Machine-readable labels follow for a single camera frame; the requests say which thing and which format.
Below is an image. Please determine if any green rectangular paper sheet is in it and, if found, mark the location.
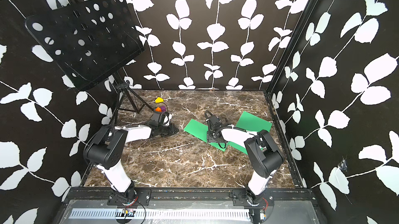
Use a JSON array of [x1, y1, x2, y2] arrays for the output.
[[183, 119, 226, 152]]

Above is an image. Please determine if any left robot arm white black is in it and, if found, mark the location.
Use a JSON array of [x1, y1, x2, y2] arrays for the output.
[[83, 124, 179, 202]]

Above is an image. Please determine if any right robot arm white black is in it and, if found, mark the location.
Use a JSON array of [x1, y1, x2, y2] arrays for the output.
[[204, 110, 284, 204]]

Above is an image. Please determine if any yellow toy block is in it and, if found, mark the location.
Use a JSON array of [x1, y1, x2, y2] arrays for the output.
[[155, 97, 164, 103]]

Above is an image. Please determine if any black perforated music stand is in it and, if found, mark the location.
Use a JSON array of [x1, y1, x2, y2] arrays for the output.
[[24, 0, 163, 137]]

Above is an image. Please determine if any white slotted cable duct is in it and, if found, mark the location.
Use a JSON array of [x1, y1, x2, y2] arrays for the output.
[[68, 208, 250, 221]]

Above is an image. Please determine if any black front mounting rail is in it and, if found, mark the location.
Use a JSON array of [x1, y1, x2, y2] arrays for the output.
[[66, 187, 318, 208]]

